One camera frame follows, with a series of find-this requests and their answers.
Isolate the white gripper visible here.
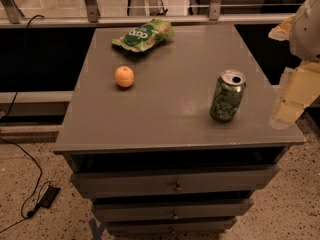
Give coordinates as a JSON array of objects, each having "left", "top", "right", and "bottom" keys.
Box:
[{"left": 268, "top": 0, "right": 320, "bottom": 129}]

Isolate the metal window railing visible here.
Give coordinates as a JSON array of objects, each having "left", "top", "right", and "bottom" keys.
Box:
[{"left": 0, "top": 0, "right": 301, "bottom": 28}]

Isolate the orange fruit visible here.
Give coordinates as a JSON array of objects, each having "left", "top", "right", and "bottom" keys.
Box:
[{"left": 114, "top": 66, "right": 135, "bottom": 88}]

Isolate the green chip bag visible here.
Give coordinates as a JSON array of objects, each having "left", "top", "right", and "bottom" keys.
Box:
[{"left": 112, "top": 19, "right": 174, "bottom": 53}]

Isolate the top grey drawer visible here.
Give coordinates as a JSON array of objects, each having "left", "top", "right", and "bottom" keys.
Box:
[{"left": 71, "top": 164, "right": 279, "bottom": 199}]

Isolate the bottom grey drawer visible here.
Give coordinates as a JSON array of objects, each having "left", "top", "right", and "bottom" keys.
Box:
[{"left": 107, "top": 217, "right": 236, "bottom": 235}]

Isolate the middle grey drawer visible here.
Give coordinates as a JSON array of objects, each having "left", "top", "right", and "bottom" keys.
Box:
[{"left": 93, "top": 199, "right": 253, "bottom": 222}]

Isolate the grey drawer cabinet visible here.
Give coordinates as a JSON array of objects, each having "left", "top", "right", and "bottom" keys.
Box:
[{"left": 52, "top": 23, "right": 307, "bottom": 236}]

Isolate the grey drawer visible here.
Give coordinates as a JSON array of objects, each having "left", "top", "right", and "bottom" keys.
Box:
[
  {"left": 93, "top": 199, "right": 253, "bottom": 222},
  {"left": 71, "top": 164, "right": 279, "bottom": 199},
  {"left": 107, "top": 217, "right": 236, "bottom": 235}
]

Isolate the black power adapter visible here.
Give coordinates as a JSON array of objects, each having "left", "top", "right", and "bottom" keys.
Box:
[{"left": 38, "top": 186, "right": 60, "bottom": 209}]

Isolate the green soda can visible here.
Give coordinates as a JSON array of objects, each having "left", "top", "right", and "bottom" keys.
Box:
[{"left": 210, "top": 70, "right": 246, "bottom": 122}]

